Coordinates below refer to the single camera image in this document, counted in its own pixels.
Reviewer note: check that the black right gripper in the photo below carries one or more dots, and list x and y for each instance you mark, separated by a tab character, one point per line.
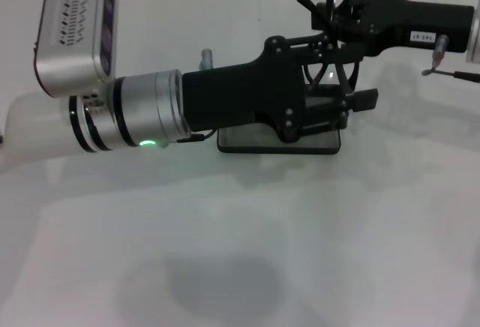
420	19

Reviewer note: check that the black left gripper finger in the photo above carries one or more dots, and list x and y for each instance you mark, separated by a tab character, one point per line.
362	100

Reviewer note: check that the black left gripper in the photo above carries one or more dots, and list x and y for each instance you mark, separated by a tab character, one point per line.
232	94

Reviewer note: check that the black glasses case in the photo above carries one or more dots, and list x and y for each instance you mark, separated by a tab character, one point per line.
247	139

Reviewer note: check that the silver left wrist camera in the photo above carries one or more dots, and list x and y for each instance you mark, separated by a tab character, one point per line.
71	23

